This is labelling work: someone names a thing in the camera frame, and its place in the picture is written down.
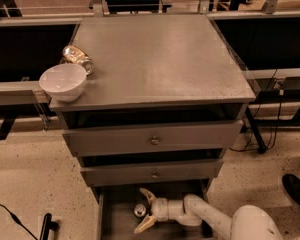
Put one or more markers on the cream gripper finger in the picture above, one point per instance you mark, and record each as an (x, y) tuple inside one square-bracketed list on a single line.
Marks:
[(146, 223), (148, 194)]

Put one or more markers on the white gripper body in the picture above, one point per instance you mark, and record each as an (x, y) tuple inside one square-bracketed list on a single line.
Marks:
[(160, 209)]

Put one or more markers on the green soda can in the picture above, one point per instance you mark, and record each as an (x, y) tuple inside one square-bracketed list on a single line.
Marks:
[(140, 210)]

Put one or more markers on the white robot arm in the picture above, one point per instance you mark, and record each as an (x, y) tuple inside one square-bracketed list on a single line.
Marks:
[(248, 222)]

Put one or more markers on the bottom grey drawer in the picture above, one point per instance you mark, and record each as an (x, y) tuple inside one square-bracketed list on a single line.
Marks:
[(117, 219)]

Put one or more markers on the grey drawer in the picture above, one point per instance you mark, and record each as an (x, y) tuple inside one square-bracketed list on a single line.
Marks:
[(117, 219), (99, 141), (151, 172)]

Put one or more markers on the middle grey drawer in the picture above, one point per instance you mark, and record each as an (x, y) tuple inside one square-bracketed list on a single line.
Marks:
[(151, 172)]

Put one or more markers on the top grey drawer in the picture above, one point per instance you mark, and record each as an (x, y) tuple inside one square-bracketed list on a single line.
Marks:
[(99, 141)]

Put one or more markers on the grey drawer cabinet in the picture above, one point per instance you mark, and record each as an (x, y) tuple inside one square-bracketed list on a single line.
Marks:
[(155, 69)]

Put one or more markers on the gold brown soda can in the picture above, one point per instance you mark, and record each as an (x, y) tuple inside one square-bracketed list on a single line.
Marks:
[(75, 55)]

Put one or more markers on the black shoe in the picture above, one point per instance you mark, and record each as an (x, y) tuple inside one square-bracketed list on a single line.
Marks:
[(291, 184)]

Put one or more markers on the white bowl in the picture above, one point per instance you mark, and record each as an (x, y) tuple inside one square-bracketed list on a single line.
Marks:
[(64, 82)]

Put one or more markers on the black handle object on floor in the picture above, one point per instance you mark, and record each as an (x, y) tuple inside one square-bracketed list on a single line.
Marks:
[(47, 226)]

